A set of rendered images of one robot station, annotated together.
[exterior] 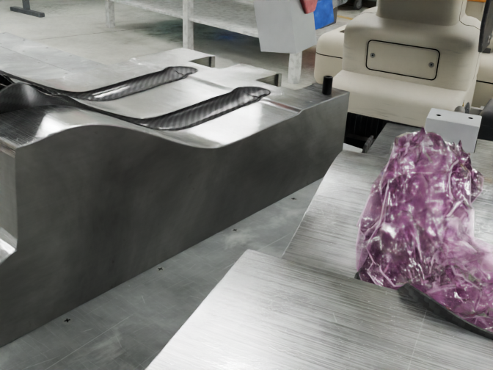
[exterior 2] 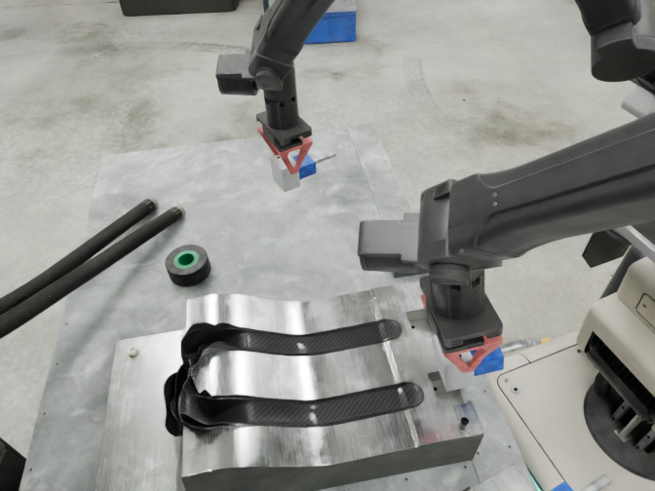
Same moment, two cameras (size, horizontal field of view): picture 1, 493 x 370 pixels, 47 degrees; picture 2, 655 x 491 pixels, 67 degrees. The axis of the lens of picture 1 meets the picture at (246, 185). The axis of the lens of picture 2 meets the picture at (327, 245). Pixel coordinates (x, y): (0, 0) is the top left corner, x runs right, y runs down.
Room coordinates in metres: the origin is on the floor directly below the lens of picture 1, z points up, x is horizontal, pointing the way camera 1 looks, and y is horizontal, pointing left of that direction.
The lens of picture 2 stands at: (0.26, -0.14, 1.51)
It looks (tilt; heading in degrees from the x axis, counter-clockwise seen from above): 46 degrees down; 42
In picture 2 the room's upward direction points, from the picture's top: 3 degrees counter-clockwise
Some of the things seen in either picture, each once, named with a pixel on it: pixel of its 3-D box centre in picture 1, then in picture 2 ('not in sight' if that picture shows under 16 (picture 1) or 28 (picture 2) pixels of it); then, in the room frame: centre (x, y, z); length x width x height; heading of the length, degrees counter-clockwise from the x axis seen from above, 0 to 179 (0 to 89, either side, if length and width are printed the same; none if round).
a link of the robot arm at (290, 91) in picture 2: not in sight; (275, 79); (0.79, 0.44, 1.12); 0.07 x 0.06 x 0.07; 123
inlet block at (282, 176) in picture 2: not in sight; (306, 164); (0.83, 0.42, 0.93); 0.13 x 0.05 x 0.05; 161
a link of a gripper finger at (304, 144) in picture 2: not in sight; (288, 149); (0.79, 0.42, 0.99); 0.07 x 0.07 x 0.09; 71
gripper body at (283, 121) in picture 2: not in sight; (282, 112); (0.80, 0.43, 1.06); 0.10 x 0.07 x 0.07; 71
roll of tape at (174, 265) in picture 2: not in sight; (188, 265); (0.56, 0.49, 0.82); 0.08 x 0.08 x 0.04
